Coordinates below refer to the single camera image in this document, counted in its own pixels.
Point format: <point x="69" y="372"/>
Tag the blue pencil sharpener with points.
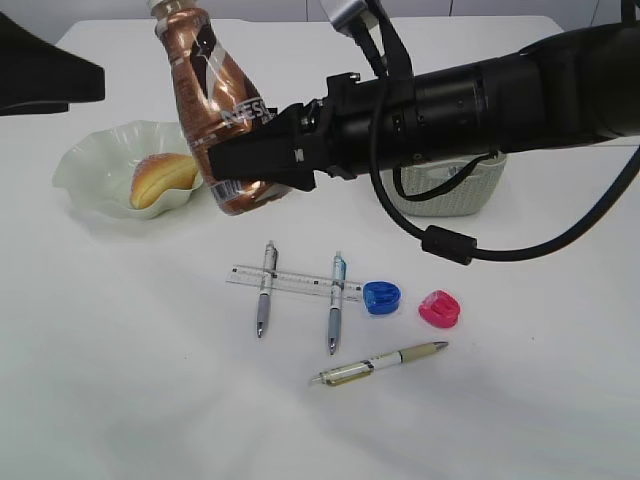
<point x="381" y="297"/>

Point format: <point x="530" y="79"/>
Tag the grey grip ballpoint pen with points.
<point x="264" y="302"/>

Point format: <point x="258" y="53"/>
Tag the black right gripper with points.
<point x="330" y="135"/>

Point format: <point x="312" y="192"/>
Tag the bread bun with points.
<point x="159" y="173"/>

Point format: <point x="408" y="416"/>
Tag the pale green wavy plate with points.
<point x="97" y="172"/>

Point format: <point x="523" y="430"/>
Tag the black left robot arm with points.
<point x="39" y="78"/>

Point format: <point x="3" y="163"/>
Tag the blue grip ballpoint pen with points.
<point x="336" y="302"/>

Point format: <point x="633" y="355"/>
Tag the white beige ballpoint pen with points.
<point x="361" y="369"/>

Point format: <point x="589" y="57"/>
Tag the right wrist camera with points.
<point x="341" y="13"/>

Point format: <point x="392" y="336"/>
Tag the brown Nescafe coffee bottle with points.
<point x="215" y="99"/>

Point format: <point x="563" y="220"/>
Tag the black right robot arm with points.
<point x="572" y="89"/>

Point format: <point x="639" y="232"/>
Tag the clear plastic ruler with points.
<point x="280" y="280"/>

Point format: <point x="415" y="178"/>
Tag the pink pencil sharpener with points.
<point x="440" y="309"/>

